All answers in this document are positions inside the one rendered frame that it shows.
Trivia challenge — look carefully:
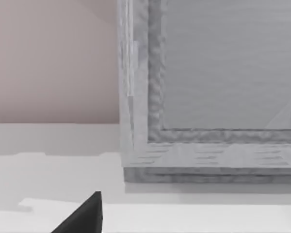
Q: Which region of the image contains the grey cabinet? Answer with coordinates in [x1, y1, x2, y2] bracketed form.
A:
[116, 0, 291, 184]

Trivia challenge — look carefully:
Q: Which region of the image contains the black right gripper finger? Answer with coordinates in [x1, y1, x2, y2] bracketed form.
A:
[50, 191, 103, 233]

